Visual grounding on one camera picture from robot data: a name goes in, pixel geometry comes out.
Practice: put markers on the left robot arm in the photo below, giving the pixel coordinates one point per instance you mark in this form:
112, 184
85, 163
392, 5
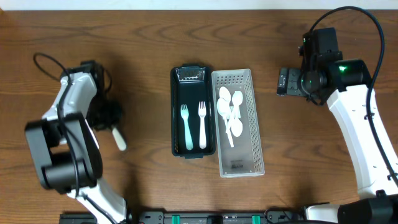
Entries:
64, 148

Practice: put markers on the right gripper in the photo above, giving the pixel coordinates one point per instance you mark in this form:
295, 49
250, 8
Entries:
286, 82

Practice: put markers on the white spoon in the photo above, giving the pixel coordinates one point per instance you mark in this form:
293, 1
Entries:
224, 110
236, 127

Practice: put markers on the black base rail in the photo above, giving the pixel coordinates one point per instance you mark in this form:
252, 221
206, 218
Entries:
272, 215

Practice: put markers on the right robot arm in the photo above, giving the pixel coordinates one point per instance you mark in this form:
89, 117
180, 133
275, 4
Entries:
345, 87

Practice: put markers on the white spoon horizontal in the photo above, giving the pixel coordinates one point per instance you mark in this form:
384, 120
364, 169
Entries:
237, 100

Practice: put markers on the black plastic basket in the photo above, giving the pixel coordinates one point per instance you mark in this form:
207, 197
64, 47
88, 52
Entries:
190, 84

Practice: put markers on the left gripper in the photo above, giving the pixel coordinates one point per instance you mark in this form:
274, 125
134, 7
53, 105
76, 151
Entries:
106, 116

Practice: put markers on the white spoon diagonal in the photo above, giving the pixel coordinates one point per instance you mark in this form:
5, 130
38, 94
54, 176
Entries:
225, 94

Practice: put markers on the mint green plastic fork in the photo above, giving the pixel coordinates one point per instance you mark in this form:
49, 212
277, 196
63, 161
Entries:
188, 137

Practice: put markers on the clear plastic basket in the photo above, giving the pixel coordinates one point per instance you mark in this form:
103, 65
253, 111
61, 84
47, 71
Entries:
245, 158

